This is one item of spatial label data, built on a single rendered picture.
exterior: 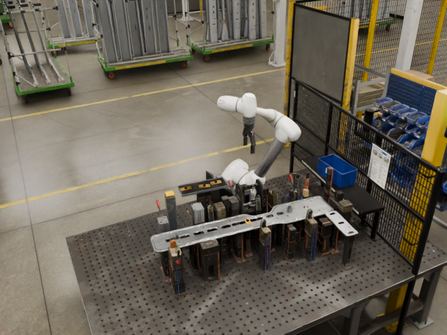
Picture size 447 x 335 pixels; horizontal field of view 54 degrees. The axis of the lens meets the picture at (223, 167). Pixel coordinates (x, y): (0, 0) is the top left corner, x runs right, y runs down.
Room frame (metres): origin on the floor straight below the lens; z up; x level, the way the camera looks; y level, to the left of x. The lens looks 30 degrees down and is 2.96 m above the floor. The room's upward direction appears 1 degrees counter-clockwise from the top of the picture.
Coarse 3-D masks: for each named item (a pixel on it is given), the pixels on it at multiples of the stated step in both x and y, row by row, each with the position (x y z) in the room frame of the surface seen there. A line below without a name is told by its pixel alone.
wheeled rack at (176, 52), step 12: (96, 0) 8.80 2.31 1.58; (108, 0) 9.34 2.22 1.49; (132, 0) 9.38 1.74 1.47; (96, 24) 9.68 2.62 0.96; (96, 48) 9.65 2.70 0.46; (180, 48) 10.02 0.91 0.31; (120, 60) 9.05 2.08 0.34; (132, 60) 9.11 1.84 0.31; (144, 60) 9.21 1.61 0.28; (156, 60) 9.21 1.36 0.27; (168, 60) 9.28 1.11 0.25; (180, 60) 9.39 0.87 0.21; (108, 72) 8.89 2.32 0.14
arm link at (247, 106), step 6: (246, 96) 2.83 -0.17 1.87; (252, 96) 2.84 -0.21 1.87; (240, 102) 2.85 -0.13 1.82; (246, 102) 2.82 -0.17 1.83; (252, 102) 2.82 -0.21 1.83; (240, 108) 2.84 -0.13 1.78; (246, 108) 2.81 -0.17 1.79; (252, 108) 2.81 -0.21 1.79; (246, 114) 2.82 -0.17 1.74; (252, 114) 2.82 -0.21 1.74
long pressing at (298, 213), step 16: (272, 208) 2.74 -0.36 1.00; (304, 208) 2.73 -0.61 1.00; (320, 208) 2.73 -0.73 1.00; (208, 224) 2.56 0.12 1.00; (224, 224) 2.56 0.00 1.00; (256, 224) 2.55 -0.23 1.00; (272, 224) 2.55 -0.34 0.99; (160, 240) 2.40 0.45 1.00; (176, 240) 2.39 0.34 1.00; (192, 240) 2.39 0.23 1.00
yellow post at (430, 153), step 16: (432, 112) 2.51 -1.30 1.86; (432, 128) 2.48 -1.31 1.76; (432, 144) 2.46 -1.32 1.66; (432, 160) 2.44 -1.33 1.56; (416, 176) 2.52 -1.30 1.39; (416, 192) 2.49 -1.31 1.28; (416, 208) 2.46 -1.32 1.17; (416, 240) 2.45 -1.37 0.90; (400, 288) 2.44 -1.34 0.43; (400, 304) 2.45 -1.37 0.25
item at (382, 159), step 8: (376, 144) 2.88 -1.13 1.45; (376, 152) 2.87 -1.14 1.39; (384, 152) 2.79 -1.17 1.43; (376, 160) 2.86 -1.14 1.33; (384, 160) 2.78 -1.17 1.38; (368, 168) 2.93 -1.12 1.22; (376, 168) 2.84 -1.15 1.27; (384, 168) 2.76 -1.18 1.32; (368, 176) 2.92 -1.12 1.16; (376, 176) 2.83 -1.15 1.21; (384, 176) 2.75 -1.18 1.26; (376, 184) 2.81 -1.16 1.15; (384, 184) 2.73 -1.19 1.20
